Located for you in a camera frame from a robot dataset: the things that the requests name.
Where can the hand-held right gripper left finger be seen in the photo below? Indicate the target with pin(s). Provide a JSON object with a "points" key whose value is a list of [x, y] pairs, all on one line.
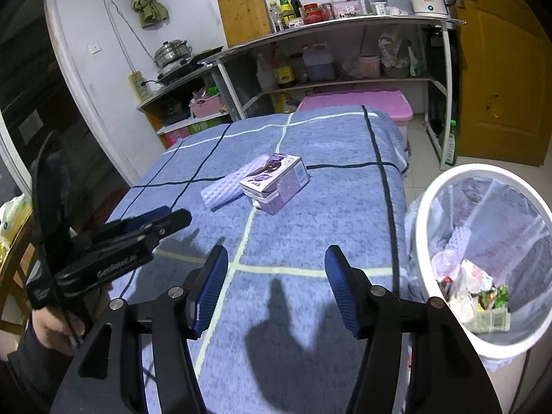
{"points": [[209, 293]]}

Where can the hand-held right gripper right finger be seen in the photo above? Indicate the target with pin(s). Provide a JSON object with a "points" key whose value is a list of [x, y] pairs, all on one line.
{"points": [[343, 293]]}

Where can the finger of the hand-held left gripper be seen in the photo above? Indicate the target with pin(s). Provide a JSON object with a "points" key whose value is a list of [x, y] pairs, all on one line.
{"points": [[138, 220], [170, 224]]}

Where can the lavender foam sheet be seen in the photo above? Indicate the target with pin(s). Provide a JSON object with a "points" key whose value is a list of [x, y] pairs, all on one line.
{"points": [[220, 194]]}

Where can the clear plastic wrapper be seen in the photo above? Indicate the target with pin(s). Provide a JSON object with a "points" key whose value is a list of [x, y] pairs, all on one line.
{"points": [[444, 263]]}

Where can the purple carton box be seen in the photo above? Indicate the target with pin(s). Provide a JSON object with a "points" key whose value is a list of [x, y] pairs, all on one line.
{"points": [[276, 181]]}

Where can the white paper bag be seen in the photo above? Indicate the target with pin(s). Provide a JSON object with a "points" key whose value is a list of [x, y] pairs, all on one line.
{"points": [[461, 306]]}

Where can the white round bin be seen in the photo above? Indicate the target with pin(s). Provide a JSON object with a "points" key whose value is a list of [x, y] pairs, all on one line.
{"points": [[435, 189]]}

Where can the yellow green wrapper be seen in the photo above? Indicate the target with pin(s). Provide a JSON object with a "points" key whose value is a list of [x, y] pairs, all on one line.
{"points": [[491, 321]]}

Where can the green snack packet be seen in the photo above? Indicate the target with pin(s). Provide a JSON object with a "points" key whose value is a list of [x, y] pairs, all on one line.
{"points": [[498, 295]]}

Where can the clear plastic bin liner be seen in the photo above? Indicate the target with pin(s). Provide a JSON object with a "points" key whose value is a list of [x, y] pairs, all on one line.
{"points": [[487, 207]]}

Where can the person's left forearm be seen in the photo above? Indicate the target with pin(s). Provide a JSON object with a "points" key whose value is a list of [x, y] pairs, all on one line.
{"points": [[30, 375]]}

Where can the person's left hand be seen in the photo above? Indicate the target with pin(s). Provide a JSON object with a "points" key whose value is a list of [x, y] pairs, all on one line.
{"points": [[49, 327]]}

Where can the wooden chair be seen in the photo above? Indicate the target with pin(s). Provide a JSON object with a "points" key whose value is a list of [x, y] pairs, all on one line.
{"points": [[17, 267]]}

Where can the white plastic bag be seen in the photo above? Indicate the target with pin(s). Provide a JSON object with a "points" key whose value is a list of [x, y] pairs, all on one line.
{"points": [[15, 218]]}

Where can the green box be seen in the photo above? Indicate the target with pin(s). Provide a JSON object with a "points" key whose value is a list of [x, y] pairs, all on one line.
{"points": [[200, 126]]}

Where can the pink basket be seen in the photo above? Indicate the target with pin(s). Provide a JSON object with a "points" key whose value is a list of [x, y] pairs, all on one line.
{"points": [[207, 107]]}

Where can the small lavender foam piece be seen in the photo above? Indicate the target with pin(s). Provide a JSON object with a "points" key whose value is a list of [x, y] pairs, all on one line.
{"points": [[459, 243]]}

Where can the low metal shelf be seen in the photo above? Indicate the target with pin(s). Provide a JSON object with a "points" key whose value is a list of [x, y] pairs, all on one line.
{"points": [[172, 90]]}

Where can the yellow power strip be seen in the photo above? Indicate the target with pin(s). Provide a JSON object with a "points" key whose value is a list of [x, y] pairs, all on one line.
{"points": [[139, 85]]}

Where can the blue checked blanket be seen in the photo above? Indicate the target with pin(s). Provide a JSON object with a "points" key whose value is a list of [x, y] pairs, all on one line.
{"points": [[327, 146]]}

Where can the black induction stove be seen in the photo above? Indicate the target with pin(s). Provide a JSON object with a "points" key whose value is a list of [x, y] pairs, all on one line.
{"points": [[189, 71]]}

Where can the yellow bag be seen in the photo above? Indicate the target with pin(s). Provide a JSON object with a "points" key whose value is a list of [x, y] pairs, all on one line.
{"points": [[287, 104]]}

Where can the steel cooking pot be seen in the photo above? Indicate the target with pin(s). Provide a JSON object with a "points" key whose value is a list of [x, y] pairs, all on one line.
{"points": [[172, 54]]}

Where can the clear plastic bottle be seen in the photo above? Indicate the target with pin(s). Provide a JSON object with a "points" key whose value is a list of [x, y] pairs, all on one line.
{"points": [[264, 75]]}

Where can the yellow label oil bottle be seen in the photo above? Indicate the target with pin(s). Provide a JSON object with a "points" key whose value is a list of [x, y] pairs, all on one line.
{"points": [[284, 75]]}

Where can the pink storage box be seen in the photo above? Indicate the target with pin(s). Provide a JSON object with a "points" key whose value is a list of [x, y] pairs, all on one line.
{"points": [[353, 99]]}

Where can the wooden cutting board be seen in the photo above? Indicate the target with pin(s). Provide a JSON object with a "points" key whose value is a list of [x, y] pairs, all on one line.
{"points": [[246, 13]]}

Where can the small yellow cap bottle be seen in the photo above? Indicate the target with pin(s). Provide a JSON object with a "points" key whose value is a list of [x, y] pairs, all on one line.
{"points": [[276, 19]]}

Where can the bundle of plastic bags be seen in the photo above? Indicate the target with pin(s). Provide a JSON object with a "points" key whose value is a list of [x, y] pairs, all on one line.
{"points": [[396, 51]]}

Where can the dark sauce bottle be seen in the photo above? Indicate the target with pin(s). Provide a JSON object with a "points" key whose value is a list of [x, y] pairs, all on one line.
{"points": [[296, 6]]}

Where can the red jar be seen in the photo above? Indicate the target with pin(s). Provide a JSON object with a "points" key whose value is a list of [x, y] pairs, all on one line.
{"points": [[313, 14]]}

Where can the metal kitchen shelf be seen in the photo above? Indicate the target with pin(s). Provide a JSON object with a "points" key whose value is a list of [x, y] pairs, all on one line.
{"points": [[345, 21]]}

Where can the yellow wooden door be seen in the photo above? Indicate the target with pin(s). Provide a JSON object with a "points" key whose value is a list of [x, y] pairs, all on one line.
{"points": [[496, 73]]}

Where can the pink knife holder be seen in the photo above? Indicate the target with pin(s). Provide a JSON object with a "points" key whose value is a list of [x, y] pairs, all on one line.
{"points": [[347, 10]]}

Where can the white wall switch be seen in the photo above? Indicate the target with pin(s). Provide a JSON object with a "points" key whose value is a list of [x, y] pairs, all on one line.
{"points": [[95, 48]]}

